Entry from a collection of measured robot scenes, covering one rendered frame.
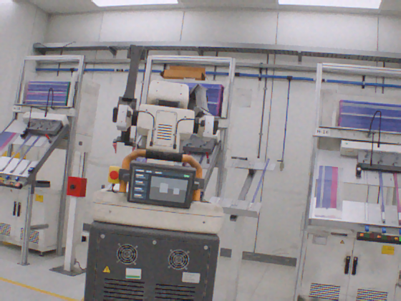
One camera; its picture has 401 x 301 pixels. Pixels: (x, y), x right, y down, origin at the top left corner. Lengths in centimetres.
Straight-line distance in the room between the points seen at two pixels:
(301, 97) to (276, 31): 87
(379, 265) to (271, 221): 191
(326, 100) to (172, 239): 207
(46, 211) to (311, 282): 230
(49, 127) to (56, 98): 31
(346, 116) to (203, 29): 258
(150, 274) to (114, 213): 29
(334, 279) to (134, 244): 175
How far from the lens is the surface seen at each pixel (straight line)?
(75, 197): 331
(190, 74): 373
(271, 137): 465
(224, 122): 323
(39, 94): 405
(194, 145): 314
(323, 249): 299
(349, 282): 305
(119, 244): 166
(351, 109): 316
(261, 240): 467
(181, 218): 164
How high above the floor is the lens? 93
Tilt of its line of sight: 4 degrees up
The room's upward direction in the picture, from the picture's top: 7 degrees clockwise
